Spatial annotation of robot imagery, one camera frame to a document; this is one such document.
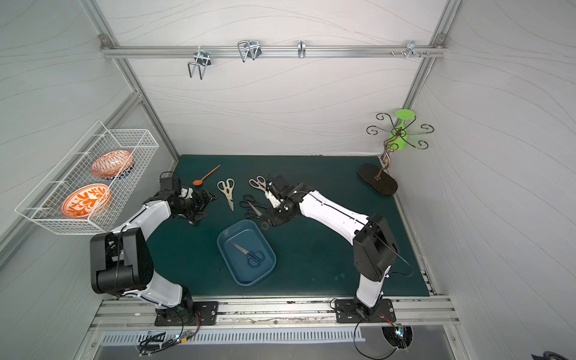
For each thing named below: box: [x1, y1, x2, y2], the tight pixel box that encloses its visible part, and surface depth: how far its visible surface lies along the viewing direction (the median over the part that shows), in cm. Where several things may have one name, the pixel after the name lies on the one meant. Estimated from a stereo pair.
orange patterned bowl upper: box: [91, 150, 135, 180], surface depth 73 cm
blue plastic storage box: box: [216, 219, 277, 288], surface depth 88 cm
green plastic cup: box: [387, 109, 416, 151], surface depth 89 cm
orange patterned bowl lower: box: [61, 183, 111, 219], surface depth 64 cm
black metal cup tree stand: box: [358, 113, 435, 195], surface depth 107 cm
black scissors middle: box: [239, 193, 268, 219], surface depth 104 cm
